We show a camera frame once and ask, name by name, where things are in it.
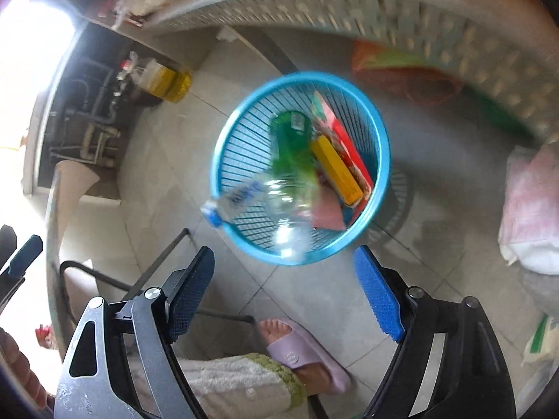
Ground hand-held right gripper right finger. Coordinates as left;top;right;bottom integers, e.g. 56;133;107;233
354;245;518;419

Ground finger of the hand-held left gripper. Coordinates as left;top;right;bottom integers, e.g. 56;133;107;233
0;235;44;310
0;225;17;271

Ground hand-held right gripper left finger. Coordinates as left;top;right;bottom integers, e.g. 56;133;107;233
55;245;216;419

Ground pink sponge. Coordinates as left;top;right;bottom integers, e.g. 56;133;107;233
311;188;348;230

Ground clear bottle with blue label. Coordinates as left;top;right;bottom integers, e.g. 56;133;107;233
200;172;326;259

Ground blue plastic basket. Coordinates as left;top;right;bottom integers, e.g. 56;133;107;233
210;71;391;266

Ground red packet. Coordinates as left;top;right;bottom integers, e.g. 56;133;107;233
312;91;374;193

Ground green plastic bottle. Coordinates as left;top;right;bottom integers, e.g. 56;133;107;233
268;111;324;184

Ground person's left hand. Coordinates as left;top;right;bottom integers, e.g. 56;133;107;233
0;326;51;409

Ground person's foot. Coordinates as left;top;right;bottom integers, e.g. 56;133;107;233
257;318;333;389

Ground purple slipper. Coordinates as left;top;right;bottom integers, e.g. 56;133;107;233
255;318;352;396

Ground grey drain pipes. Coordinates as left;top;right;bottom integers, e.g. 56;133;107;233
50;59;132;167

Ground white green printed sack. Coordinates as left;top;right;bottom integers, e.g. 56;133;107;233
522;314;559;367

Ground pink plastic bag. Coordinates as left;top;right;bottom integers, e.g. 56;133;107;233
498;144;559;275

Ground yellow cooking oil bottle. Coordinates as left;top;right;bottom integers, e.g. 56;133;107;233
124;52;193;103

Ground green and red bag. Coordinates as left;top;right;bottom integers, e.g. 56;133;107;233
351;39;485;105

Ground white plastic bag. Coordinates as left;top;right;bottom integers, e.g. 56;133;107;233
114;0;169;20

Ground perforated metal shelf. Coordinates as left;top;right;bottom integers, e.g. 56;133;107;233
144;0;559;140

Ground black metal stool frame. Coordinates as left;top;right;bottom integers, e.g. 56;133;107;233
59;227;328;419

